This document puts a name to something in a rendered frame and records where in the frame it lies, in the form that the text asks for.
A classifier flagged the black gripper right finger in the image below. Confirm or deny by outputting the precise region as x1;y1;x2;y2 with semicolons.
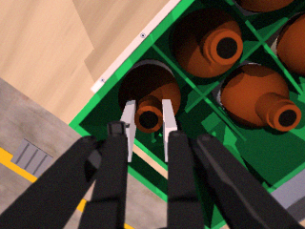
162;99;305;229

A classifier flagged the dark grey rectangular tray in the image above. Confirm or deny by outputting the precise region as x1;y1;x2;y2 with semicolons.
271;169;305;223

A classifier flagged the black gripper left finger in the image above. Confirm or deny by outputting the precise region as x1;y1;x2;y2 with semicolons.
0;100;136;229

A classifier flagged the green bottle crate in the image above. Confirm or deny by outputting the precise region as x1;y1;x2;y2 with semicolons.
69;0;305;229

